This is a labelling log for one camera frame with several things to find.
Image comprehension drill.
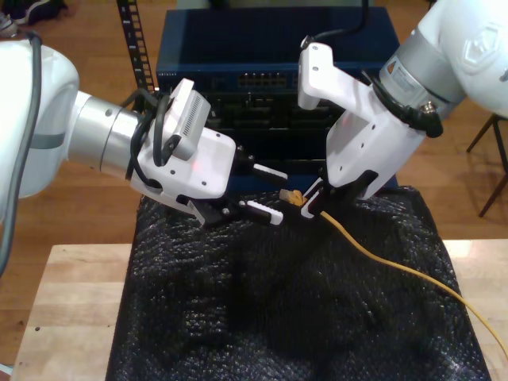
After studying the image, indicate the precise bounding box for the yellow network cable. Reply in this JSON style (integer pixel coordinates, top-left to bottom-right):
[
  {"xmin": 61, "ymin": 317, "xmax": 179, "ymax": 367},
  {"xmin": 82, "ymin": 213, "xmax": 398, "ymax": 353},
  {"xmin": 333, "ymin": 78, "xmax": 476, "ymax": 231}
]
[{"xmin": 279, "ymin": 189, "xmax": 508, "ymax": 358}]

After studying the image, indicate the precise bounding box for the black rack server unit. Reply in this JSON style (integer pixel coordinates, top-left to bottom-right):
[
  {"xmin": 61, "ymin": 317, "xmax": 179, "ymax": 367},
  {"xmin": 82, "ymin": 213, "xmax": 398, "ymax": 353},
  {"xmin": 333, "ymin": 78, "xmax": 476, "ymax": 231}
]
[{"xmin": 156, "ymin": 90, "xmax": 346, "ymax": 132}]

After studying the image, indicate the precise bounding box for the black bubble-wrap mat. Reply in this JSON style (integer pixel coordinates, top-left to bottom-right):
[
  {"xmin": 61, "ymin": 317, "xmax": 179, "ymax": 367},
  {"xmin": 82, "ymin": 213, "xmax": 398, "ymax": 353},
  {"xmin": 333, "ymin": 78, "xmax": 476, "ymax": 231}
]
[{"xmin": 105, "ymin": 185, "xmax": 491, "ymax": 381}]

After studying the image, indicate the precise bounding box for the brown wooden chair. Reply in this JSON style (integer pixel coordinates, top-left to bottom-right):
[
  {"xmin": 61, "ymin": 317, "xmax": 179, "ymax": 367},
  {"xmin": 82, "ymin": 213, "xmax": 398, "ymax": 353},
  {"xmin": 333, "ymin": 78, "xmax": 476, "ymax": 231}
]
[{"xmin": 466, "ymin": 113, "xmax": 508, "ymax": 218}]

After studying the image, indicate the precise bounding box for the dark shoe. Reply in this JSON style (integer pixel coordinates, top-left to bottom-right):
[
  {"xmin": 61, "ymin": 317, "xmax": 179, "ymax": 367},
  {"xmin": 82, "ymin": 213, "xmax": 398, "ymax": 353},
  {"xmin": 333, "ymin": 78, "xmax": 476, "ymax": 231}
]
[{"xmin": 10, "ymin": 0, "xmax": 68, "ymax": 25}]

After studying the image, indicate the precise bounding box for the white shoe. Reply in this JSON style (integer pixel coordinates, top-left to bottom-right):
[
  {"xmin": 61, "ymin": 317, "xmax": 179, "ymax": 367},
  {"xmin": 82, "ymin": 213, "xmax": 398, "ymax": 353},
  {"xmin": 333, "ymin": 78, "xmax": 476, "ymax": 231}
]
[{"xmin": 0, "ymin": 11, "xmax": 19, "ymax": 37}]

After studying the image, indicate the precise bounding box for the black cable with angled plug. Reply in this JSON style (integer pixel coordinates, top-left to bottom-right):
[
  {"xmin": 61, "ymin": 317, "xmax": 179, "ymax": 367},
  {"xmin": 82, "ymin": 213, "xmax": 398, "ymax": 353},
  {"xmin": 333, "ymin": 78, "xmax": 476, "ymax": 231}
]
[{"xmin": 361, "ymin": 70, "xmax": 445, "ymax": 139}]

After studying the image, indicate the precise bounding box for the blue network switch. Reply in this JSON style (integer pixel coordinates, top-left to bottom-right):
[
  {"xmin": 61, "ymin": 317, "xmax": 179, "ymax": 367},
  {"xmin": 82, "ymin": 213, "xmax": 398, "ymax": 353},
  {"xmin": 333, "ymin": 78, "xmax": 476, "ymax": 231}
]
[{"xmin": 155, "ymin": 7, "xmax": 401, "ymax": 93}]

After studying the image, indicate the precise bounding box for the black perforated rack post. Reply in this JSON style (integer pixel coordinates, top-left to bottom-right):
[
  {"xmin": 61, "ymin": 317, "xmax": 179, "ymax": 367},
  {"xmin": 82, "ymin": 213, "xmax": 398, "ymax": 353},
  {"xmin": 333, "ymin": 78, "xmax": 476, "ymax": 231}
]
[{"xmin": 116, "ymin": 0, "xmax": 160, "ymax": 104}]

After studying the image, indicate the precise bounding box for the grey cable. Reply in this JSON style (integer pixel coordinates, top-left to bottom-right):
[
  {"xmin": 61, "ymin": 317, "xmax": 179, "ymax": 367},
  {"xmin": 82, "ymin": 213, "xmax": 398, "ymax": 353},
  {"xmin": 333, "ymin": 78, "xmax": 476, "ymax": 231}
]
[{"xmin": 0, "ymin": 30, "xmax": 44, "ymax": 279}]

